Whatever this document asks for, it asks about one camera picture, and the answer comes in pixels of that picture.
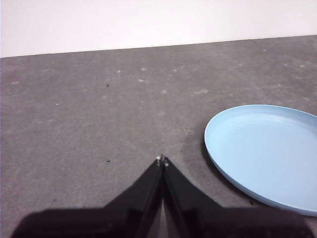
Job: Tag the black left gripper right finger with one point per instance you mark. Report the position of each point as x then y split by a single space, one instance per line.
203 218

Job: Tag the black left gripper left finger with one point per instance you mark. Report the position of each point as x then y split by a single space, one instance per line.
119 218

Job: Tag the light blue round plate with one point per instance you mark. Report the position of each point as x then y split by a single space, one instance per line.
262 153

